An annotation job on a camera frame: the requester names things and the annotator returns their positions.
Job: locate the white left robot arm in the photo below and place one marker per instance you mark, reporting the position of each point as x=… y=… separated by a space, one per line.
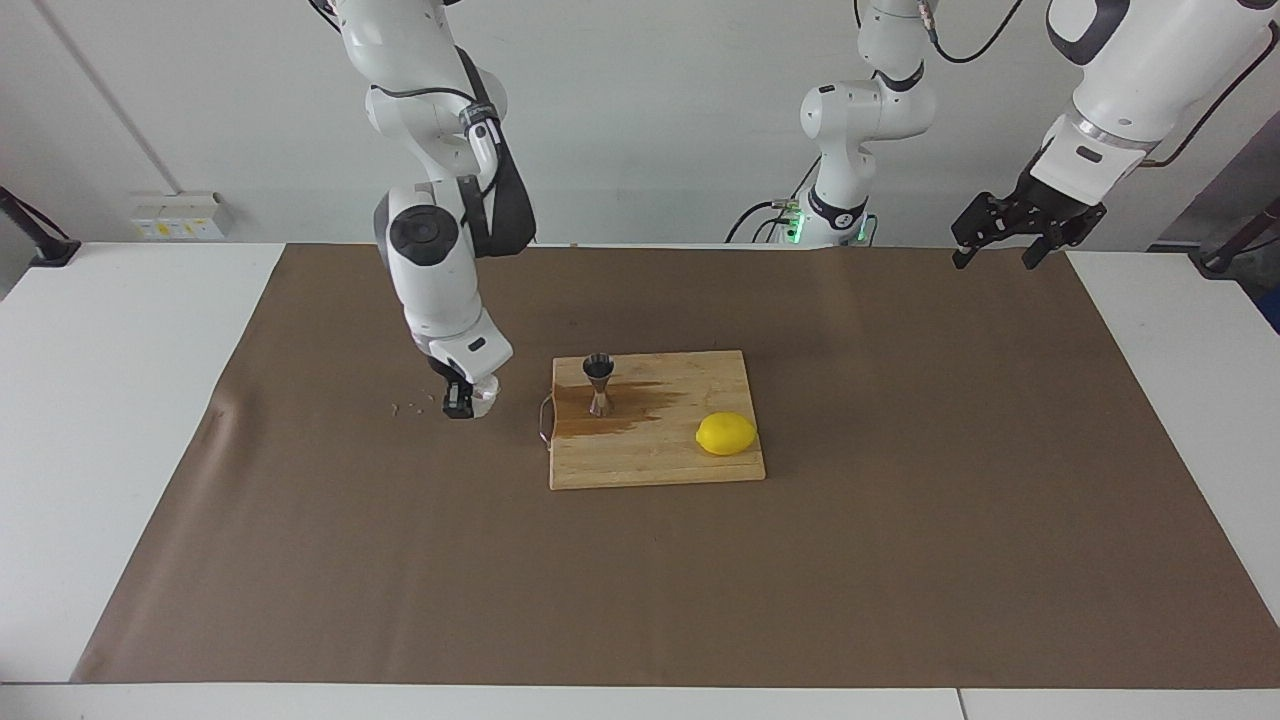
x=1160 y=60

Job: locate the steel double jigger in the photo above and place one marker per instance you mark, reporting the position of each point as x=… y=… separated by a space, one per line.
x=600 y=385

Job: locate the white wall socket strip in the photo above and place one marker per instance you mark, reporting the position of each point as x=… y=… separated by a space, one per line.
x=180 y=217

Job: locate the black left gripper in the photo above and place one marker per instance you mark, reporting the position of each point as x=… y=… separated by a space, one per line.
x=1055 y=215

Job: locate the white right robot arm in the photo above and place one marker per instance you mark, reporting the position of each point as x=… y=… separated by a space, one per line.
x=440 y=290

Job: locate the brown paper table mat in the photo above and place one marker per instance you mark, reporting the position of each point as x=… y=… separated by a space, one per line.
x=900 y=500

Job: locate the yellow lemon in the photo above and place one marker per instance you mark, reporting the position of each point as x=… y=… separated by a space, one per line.
x=727 y=434

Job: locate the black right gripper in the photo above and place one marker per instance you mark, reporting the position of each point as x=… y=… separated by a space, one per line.
x=448 y=373

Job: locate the clear glass cup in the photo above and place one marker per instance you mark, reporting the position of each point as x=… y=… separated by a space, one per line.
x=486 y=398

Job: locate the wooden cutting board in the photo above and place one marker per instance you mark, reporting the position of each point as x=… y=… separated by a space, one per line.
x=650 y=460

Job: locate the black clamp stand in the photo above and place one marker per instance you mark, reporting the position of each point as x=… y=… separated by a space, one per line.
x=40 y=245
x=1235 y=250

